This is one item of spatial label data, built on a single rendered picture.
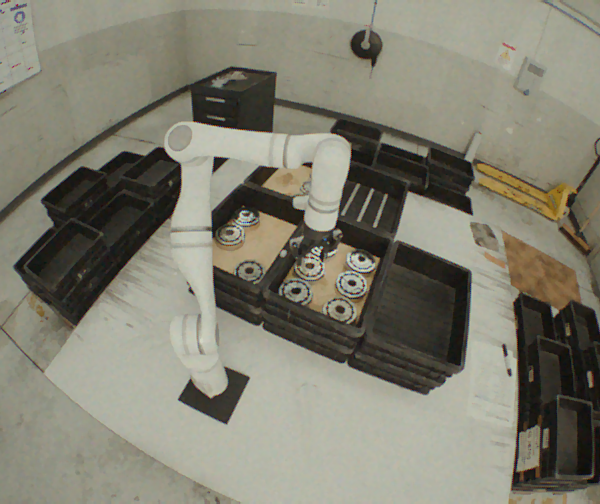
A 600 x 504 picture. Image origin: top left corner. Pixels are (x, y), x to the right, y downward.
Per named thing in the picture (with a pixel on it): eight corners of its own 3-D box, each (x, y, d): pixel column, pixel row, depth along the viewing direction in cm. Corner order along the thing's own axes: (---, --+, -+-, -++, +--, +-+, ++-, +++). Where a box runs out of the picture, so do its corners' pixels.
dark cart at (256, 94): (241, 192, 258) (242, 91, 192) (198, 180, 265) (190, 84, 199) (270, 160, 297) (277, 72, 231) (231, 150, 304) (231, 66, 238)
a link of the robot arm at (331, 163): (336, 221, 65) (340, 196, 71) (352, 158, 54) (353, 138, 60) (304, 214, 65) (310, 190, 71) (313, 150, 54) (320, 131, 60)
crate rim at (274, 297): (361, 339, 79) (364, 335, 77) (259, 295, 84) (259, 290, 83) (393, 243, 104) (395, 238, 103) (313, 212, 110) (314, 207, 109)
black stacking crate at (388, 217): (384, 260, 112) (394, 239, 103) (310, 231, 117) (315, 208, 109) (402, 202, 137) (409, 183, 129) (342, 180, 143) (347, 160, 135)
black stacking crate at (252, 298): (259, 312, 92) (259, 291, 83) (181, 274, 98) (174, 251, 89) (309, 232, 117) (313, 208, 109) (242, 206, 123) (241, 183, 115)
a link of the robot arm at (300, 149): (353, 133, 61) (287, 125, 62) (351, 152, 55) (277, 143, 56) (349, 161, 66) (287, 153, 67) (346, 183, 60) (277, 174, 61)
